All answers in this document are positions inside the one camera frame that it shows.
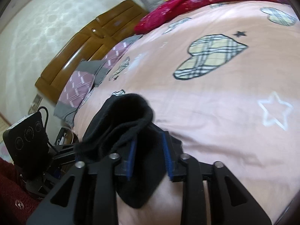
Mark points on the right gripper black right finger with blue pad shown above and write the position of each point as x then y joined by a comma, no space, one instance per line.
211,193

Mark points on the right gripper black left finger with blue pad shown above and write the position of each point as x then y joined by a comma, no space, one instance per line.
85,195

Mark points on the black pants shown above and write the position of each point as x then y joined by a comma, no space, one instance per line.
124,125

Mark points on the purple grey patterned pillow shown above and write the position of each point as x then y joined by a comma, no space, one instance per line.
88,75

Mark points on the pink heart-patterned bed sheet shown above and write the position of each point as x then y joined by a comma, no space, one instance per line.
224,79

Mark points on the brown wooden headboard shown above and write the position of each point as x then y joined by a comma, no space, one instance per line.
92,42

